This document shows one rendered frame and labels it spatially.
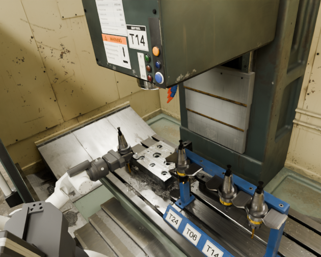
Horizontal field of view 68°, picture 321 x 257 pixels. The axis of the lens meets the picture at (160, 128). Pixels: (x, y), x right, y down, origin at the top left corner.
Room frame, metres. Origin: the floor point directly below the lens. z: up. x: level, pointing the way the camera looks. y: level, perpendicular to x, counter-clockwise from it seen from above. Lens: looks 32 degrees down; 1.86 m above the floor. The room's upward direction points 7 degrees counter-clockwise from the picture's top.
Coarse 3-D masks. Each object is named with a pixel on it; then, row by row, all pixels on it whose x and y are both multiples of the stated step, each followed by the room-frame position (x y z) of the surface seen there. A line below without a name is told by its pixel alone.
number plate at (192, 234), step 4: (188, 224) 0.66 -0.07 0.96; (188, 228) 0.65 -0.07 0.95; (192, 228) 0.64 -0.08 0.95; (184, 232) 0.64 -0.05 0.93; (188, 232) 0.64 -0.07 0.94; (192, 232) 0.63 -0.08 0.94; (196, 232) 0.62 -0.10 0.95; (188, 236) 0.63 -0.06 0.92; (192, 236) 0.62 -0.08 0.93; (196, 236) 0.61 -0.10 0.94; (200, 236) 0.60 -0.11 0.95; (192, 240) 0.61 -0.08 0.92; (196, 240) 0.60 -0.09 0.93; (196, 244) 0.59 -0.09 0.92
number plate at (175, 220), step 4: (172, 212) 0.73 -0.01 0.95; (168, 216) 0.73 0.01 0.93; (172, 216) 0.72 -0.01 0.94; (176, 216) 0.71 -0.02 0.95; (168, 220) 0.72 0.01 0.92; (172, 220) 0.71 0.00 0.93; (176, 220) 0.70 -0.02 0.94; (180, 220) 0.69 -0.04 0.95; (172, 224) 0.70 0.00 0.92; (176, 224) 0.69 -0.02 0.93; (176, 228) 0.67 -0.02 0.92
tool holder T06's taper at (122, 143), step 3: (120, 135) 0.91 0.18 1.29; (123, 135) 0.92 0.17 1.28; (120, 138) 0.90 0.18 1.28; (123, 138) 0.91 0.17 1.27; (120, 141) 0.90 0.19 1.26; (123, 141) 0.91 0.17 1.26; (126, 141) 0.93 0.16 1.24; (120, 144) 0.90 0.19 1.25; (123, 144) 0.90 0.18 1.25; (126, 144) 0.91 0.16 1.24; (120, 147) 0.90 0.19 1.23; (123, 147) 0.90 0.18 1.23
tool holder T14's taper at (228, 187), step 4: (224, 176) 0.59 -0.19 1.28; (228, 176) 0.58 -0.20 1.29; (232, 176) 0.58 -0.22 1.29; (224, 180) 0.58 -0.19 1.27; (228, 180) 0.57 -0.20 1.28; (232, 180) 0.58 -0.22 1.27; (224, 184) 0.58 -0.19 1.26; (228, 184) 0.57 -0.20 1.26; (232, 184) 0.57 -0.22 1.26; (224, 188) 0.57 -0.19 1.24; (228, 188) 0.57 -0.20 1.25; (232, 188) 0.57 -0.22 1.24; (224, 192) 0.57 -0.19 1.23; (228, 192) 0.56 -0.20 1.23; (232, 192) 0.57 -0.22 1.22
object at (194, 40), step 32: (128, 0) 0.78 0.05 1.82; (160, 0) 0.68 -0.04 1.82; (192, 0) 0.75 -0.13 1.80; (224, 0) 0.84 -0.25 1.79; (256, 0) 0.96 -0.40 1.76; (96, 32) 0.98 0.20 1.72; (160, 32) 0.68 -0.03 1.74; (192, 32) 0.75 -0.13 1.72; (224, 32) 0.85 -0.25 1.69; (256, 32) 0.98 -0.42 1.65; (192, 64) 0.75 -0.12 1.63
